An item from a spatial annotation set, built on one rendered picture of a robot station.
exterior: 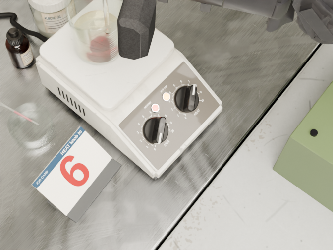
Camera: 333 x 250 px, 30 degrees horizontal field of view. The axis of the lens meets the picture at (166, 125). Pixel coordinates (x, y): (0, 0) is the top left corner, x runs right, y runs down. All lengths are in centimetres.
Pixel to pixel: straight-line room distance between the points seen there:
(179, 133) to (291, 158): 14
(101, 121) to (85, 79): 5
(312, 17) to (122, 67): 26
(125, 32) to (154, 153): 24
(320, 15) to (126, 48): 17
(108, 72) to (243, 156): 20
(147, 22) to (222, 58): 33
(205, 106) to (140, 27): 26
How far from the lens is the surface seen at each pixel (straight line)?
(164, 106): 74
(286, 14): 60
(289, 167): 75
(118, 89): 72
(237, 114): 81
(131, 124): 72
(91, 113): 74
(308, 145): 69
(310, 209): 78
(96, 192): 76
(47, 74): 76
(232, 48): 85
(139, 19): 52
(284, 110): 82
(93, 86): 72
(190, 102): 74
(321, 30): 56
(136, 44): 54
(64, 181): 74
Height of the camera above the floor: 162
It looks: 65 degrees down
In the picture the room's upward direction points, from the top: 5 degrees clockwise
